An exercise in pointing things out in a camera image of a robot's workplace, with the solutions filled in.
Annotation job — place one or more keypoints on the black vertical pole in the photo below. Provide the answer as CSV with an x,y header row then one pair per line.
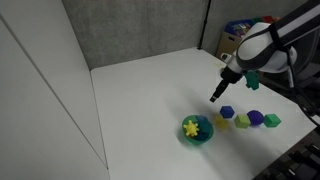
x,y
199,46

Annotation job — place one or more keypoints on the yellow spiky toy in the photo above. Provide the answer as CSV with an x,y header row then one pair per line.
x,y
191,129

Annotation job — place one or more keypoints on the purple round gear toy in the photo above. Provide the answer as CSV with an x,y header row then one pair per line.
x,y
256,117

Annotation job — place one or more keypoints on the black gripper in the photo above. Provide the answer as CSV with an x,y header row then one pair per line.
x,y
228,76

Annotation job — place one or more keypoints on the teal animal toy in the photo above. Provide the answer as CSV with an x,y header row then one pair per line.
x,y
252,80

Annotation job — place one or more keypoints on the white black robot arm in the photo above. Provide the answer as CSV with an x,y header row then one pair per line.
x,y
266,47

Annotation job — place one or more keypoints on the cardboard box of toys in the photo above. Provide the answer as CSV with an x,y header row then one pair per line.
x,y
234,32

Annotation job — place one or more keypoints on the dark green cube toy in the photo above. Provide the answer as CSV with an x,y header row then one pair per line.
x,y
271,120

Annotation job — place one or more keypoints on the lime green cube toy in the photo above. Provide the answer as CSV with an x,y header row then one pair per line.
x,y
242,121

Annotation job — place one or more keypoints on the dark blue block in bowl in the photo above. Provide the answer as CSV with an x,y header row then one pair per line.
x,y
203,124

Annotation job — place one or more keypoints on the green bowl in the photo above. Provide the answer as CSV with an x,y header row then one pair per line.
x,y
193,140

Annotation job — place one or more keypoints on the blue cube toy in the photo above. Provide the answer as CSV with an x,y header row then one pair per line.
x,y
227,111

